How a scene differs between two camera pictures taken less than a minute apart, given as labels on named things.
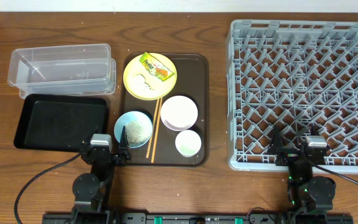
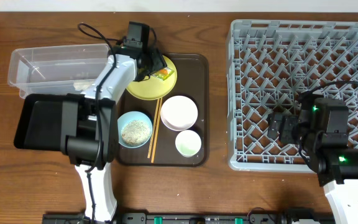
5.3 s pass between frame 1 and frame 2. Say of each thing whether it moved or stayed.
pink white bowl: stayed
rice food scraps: stayed
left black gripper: moved
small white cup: stayed
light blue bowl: stayed
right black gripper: moved
